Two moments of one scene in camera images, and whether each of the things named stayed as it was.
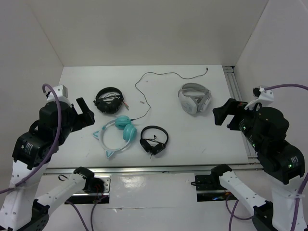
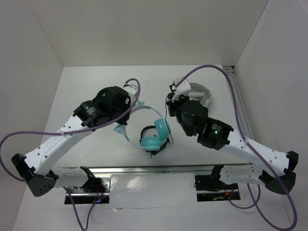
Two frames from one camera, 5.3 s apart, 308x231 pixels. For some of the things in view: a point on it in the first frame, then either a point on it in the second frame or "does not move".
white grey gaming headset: [194, 97] does not move
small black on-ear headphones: [148, 147] does not move
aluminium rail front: [147, 168] does not move
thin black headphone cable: [161, 73] → [166, 121]
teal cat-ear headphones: [123, 122] → [150, 143]
